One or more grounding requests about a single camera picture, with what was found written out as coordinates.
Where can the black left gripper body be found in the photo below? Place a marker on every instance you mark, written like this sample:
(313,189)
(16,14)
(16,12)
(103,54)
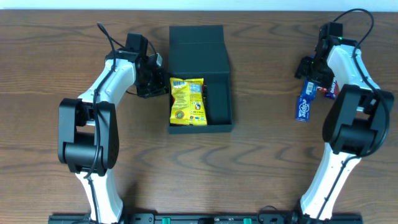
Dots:
(152,86)

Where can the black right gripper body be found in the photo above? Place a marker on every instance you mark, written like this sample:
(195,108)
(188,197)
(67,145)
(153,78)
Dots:
(308,72)

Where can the red KitKat bar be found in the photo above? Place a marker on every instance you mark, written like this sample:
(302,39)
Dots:
(322,89)

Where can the purple Dairy Milk bar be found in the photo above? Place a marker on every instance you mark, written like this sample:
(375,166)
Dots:
(331,91)

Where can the yellow snack bag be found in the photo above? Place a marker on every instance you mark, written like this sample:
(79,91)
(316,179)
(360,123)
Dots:
(188,107)

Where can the dark green box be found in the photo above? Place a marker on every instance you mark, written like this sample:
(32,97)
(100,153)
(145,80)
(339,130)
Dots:
(200,52)

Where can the blue biscuit bar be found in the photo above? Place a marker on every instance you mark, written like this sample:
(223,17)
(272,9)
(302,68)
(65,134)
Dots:
(309,89)

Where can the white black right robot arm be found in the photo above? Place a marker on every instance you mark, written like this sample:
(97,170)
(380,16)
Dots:
(354,128)

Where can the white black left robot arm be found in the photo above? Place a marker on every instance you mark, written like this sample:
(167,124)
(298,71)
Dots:
(88,138)

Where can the blue Eclipse mint pack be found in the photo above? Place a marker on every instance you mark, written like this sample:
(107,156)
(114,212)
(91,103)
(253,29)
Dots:
(302,109)

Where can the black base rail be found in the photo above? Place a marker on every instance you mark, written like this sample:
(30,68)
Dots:
(267,218)

